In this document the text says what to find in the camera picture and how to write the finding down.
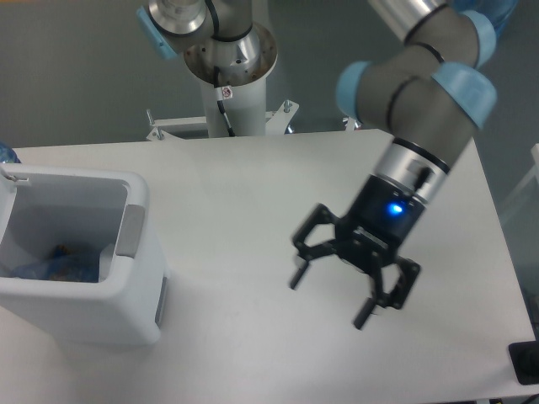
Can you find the white trash can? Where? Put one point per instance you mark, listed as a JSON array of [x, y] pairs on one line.
[[92, 211]]

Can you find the blue bottle at left edge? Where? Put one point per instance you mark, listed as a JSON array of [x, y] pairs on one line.
[[8, 154]]

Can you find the clear plastic water bottle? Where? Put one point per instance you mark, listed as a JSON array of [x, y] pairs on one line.
[[81, 268]]

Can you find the white frame at right edge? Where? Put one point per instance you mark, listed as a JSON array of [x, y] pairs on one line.
[[522, 192]]

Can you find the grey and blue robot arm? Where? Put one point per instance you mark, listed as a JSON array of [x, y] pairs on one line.
[[431, 98]]

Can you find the blue snack packet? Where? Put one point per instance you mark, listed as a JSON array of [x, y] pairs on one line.
[[62, 250]]

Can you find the black device at table edge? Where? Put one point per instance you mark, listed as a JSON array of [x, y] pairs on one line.
[[524, 357]]

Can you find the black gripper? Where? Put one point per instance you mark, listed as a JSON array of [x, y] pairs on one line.
[[375, 227]]

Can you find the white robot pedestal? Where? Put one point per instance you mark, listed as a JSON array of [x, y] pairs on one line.
[[232, 78]]

